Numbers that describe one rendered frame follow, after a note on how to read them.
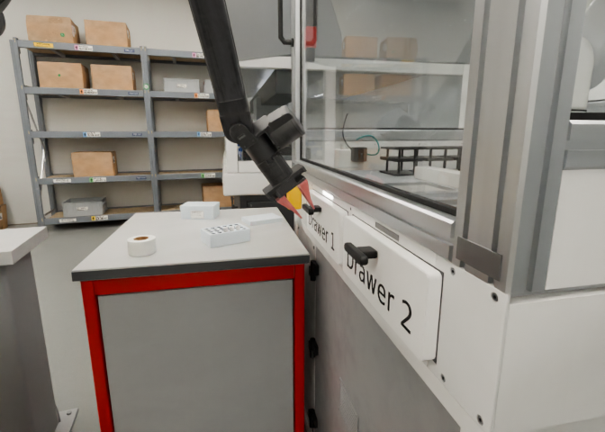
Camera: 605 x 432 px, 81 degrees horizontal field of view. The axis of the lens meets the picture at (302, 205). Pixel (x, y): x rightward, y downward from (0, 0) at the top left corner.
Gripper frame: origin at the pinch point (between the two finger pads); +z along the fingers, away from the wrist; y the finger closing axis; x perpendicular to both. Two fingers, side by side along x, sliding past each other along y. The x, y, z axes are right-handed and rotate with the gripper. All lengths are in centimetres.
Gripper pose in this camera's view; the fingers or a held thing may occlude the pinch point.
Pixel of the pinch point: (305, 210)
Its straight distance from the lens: 79.9
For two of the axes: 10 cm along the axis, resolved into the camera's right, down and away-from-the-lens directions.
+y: 8.0, -6.0, 0.6
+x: -2.2, -2.0, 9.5
